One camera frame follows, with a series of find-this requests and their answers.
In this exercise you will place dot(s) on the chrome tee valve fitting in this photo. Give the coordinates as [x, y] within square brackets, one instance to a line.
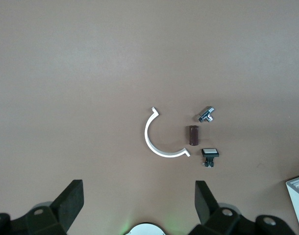
[205, 113]

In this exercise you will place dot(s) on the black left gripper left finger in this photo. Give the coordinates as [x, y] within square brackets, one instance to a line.
[68, 203]

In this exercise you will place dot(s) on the dark brown cylinder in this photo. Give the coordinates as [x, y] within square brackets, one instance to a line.
[193, 135]

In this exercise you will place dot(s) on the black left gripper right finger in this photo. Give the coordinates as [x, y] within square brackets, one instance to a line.
[204, 203]

